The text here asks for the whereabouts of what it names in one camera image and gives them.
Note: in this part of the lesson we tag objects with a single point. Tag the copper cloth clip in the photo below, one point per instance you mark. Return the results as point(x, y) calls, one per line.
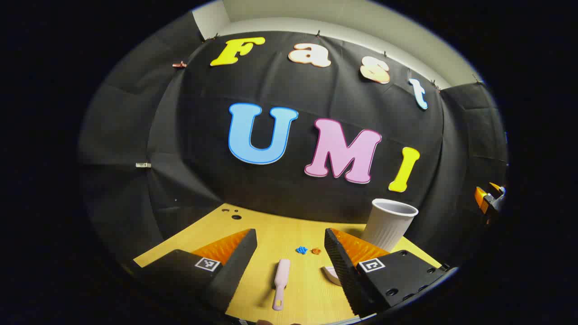
point(179, 65)

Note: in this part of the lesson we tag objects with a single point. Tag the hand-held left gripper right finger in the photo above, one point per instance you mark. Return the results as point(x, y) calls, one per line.
point(338, 262)

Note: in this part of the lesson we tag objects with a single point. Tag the white ribbed garbage bin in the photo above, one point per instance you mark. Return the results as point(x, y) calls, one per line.
point(388, 225)

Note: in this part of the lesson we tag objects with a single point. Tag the yellow wooden desktop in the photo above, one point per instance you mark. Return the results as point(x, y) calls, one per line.
point(298, 232)

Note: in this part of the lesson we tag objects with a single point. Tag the pink dustpan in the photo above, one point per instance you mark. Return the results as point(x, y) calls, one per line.
point(332, 274)

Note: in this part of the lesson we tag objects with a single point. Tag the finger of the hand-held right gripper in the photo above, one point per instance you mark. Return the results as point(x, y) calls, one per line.
point(495, 186)
point(481, 199)

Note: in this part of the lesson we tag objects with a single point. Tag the black backdrop cloth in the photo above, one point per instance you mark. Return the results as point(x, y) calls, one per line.
point(293, 189)

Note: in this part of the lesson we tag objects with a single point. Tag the blue paper trash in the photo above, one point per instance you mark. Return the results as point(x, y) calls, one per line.
point(301, 250)

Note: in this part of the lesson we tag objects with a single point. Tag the small pink broom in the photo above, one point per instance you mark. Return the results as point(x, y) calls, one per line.
point(282, 275)

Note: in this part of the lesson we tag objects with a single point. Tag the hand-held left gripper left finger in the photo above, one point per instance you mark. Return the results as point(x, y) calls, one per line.
point(239, 257)

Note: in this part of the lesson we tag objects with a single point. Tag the white cloth clip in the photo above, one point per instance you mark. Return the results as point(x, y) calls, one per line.
point(143, 165)

